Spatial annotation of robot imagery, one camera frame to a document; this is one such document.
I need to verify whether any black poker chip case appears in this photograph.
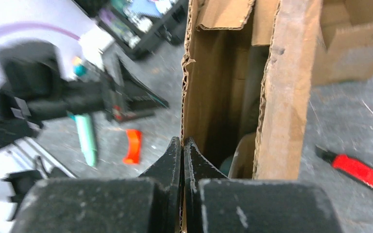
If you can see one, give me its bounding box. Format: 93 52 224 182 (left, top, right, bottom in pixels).
74 0 188 60

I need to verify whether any red black utility knife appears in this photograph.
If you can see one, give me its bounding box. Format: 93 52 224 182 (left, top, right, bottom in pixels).
315 145 373 190

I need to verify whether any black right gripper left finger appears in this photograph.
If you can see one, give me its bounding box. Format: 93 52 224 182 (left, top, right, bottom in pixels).
12 137 182 233

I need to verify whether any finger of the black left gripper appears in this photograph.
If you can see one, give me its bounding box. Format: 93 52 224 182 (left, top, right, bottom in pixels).
119 60 170 122

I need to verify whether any brown cardboard box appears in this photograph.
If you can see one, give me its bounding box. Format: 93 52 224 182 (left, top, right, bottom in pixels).
181 0 322 180

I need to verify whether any mint green marker pen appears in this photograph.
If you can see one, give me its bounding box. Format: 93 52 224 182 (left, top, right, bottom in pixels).
68 114 98 167

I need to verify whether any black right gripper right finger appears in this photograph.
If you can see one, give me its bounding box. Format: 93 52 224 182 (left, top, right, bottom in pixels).
183 138 342 233

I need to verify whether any open empty cardboard box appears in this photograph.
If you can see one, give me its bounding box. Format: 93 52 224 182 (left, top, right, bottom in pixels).
311 0 373 86

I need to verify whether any orange curved plastic piece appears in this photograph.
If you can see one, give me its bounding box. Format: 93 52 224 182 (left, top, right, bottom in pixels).
123 129 142 165

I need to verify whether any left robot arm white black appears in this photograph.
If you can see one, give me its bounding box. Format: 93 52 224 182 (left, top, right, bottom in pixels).
0 40 169 149

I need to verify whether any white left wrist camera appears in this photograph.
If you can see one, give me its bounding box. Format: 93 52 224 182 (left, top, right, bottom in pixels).
79 26 115 70

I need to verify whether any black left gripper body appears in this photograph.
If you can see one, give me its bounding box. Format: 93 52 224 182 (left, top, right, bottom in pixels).
101 55 126 122

